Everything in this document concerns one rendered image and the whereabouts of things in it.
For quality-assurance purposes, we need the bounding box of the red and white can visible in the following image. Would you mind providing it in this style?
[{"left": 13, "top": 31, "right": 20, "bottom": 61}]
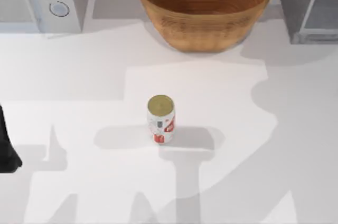
[{"left": 147, "top": 95, "right": 177, "bottom": 145}]

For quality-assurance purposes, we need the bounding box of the brown wooden basket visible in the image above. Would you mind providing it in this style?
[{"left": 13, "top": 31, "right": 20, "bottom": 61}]
[{"left": 137, "top": 0, "right": 273, "bottom": 52}]

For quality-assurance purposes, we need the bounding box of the round microwave knob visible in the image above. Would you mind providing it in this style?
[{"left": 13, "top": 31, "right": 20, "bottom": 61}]
[{"left": 49, "top": 0, "right": 70, "bottom": 18}]

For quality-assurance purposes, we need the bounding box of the pale microwave oven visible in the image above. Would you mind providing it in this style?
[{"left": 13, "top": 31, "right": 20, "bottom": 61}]
[{"left": 0, "top": 0, "right": 92, "bottom": 34}]

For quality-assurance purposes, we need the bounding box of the grey cabinet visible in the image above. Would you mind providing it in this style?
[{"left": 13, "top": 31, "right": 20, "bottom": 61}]
[{"left": 274, "top": 0, "right": 338, "bottom": 45}]

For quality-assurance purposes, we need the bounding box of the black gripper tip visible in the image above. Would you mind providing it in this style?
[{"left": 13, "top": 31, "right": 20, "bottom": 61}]
[{"left": 0, "top": 105, "right": 23, "bottom": 174}]

